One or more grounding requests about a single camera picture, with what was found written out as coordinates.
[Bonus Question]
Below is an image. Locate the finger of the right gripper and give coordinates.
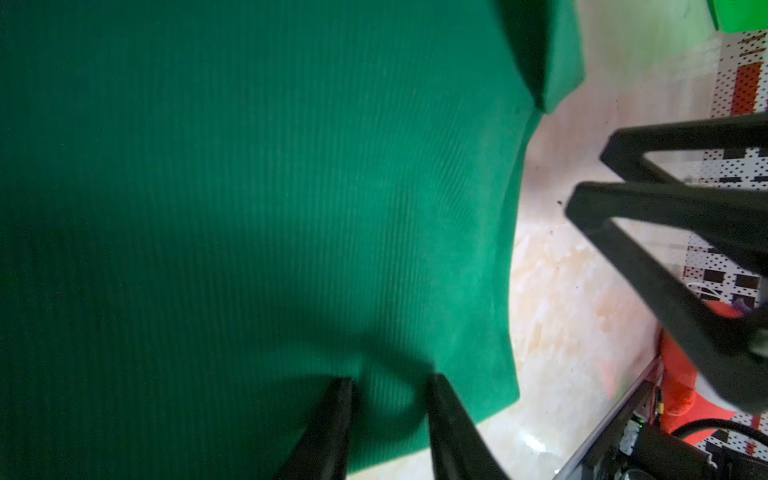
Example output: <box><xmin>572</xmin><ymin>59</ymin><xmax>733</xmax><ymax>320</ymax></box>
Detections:
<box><xmin>600</xmin><ymin>112</ymin><xmax>767</xmax><ymax>184</ymax></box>
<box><xmin>566</xmin><ymin>182</ymin><xmax>767</xmax><ymax>413</ymax></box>

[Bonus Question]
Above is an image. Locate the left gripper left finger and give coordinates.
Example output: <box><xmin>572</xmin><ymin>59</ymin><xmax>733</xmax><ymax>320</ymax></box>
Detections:
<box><xmin>273</xmin><ymin>378</ymin><xmax>356</xmax><ymax>480</ymax></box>

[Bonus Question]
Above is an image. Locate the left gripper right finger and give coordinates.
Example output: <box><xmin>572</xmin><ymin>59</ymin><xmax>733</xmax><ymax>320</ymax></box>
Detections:
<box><xmin>426</xmin><ymin>374</ymin><xmax>508</xmax><ymax>480</ymax></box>

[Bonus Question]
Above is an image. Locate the aluminium front rail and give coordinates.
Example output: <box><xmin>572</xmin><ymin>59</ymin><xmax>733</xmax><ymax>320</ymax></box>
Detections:
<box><xmin>554</xmin><ymin>357</ymin><xmax>662</xmax><ymax>480</ymax></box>

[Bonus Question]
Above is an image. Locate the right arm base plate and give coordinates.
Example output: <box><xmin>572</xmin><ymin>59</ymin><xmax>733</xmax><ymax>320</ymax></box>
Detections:
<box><xmin>613</xmin><ymin>386</ymin><xmax>767</xmax><ymax>479</ymax></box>

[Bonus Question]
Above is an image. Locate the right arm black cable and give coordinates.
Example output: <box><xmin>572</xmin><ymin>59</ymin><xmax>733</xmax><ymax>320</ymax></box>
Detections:
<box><xmin>670</xmin><ymin>418</ymin><xmax>768</xmax><ymax>448</ymax></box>

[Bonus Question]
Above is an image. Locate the green tank top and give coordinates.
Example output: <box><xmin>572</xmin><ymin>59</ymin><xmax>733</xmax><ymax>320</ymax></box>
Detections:
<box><xmin>1</xmin><ymin>1</ymin><xmax>584</xmax><ymax>479</ymax></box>

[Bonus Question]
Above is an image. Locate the green plastic basket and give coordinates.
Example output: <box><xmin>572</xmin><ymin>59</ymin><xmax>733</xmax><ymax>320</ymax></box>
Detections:
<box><xmin>707</xmin><ymin>0</ymin><xmax>768</xmax><ymax>33</ymax></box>

